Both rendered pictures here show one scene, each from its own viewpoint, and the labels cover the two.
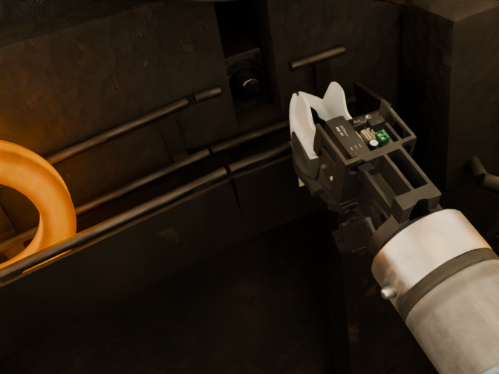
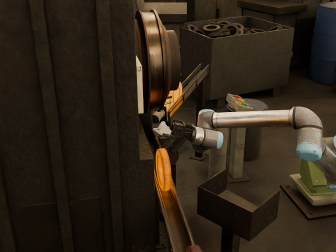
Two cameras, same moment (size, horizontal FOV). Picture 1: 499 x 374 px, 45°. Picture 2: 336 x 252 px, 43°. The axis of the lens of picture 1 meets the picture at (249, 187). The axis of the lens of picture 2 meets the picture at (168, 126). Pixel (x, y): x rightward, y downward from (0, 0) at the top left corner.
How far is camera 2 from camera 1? 198 cm
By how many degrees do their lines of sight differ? 72
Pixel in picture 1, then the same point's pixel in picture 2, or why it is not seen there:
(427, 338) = (209, 140)
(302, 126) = (163, 131)
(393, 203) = (193, 128)
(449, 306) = (209, 133)
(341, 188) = (183, 132)
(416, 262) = (201, 132)
